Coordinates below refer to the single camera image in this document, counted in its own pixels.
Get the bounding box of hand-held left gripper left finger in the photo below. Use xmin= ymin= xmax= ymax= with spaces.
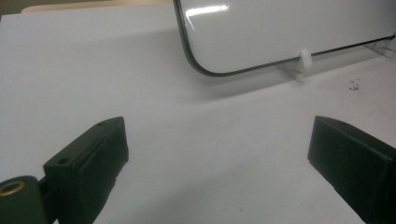
xmin=42 ymin=116 xmax=130 ymax=224

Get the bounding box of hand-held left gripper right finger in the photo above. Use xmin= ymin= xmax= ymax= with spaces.
xmin=307 ymin=115 xmax=396 ymax=224

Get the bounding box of white whiteboard stand clip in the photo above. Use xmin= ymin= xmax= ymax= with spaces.
xmin=277 ymin=48 xmax=313 ymax=83

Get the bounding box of white whiteboard with black rim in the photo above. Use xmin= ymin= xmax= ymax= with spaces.
xmin=172 ymin=0 xmax=396 ymax=78

